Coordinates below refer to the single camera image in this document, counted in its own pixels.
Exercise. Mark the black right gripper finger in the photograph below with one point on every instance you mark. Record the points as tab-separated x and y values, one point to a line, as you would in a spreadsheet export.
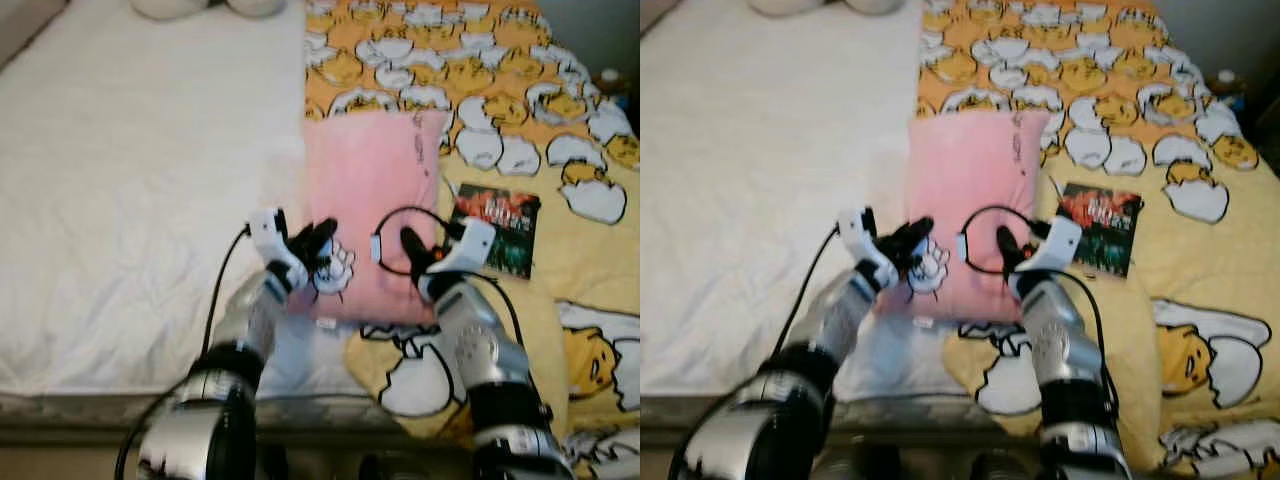
414	250
1011	248

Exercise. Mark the pink pillow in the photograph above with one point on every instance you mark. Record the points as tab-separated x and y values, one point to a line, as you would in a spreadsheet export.
375	200
975	200

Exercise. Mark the dark red-green paperback book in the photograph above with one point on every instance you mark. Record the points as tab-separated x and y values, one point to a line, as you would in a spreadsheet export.
1100	225
505	225

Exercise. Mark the yellow cartoon egg blanket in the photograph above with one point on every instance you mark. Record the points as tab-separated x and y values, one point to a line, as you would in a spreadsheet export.
1180	260
580	260

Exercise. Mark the bed with white sheet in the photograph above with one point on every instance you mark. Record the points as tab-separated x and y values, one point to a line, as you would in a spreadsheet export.
130	200
760	200

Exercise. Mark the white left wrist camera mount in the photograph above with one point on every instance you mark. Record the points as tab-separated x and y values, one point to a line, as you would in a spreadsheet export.
858	235
268	235

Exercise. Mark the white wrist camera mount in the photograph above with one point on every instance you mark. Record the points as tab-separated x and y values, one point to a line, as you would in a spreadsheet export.
268	235
858	235
1060	242
472	245

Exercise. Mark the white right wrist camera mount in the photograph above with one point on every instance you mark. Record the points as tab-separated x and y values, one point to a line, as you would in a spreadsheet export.
472	245
1060	242

